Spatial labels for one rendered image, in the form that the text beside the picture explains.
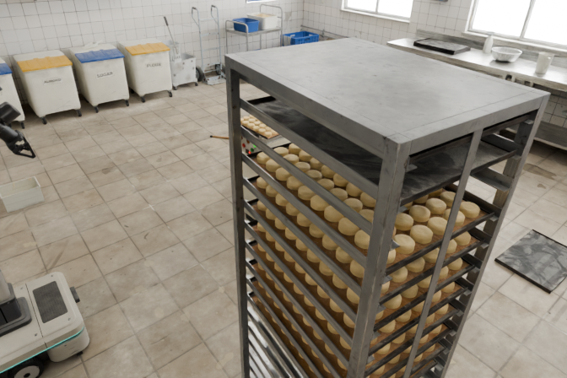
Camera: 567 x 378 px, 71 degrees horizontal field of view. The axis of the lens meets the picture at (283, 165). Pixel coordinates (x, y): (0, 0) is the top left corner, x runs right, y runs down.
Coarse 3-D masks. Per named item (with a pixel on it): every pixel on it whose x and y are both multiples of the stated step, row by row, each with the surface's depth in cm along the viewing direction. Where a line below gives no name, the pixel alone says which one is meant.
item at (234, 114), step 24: (240, 144) 122; (240, 168) 126; (240, 192) 131; (240, 216) 135; (240, 240) 140; (240, 264) 146; (240, 288) 151; (240, 312) 158; (240, 336) 167; (240, 360) 177
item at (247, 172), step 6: (252, 132) 294; (282, 138) 287; (270, 144) 281; (276, 144) 285; (282, 144) 289; (246, 168) 308; (246, 174) 311; (252, 174) 304; (246, 192) 320; (246, 198) 323; (252, 198) 316; (246, 210) 330; (246, 216) 339; (252, 216) 326
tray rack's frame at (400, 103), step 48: (288, 48) 117; (336, 48) 118; (384, 48) 119; (288, 96) 87; (336, 96) 82; (384, 96) 82; (432, 96) 83; (480, 96) 84; (528, 96) 84; (384, 144) 66; (432, 144) 69; (528, 144) 92; (384, 192) 69; (384, 240) 74; (432, 288) 99
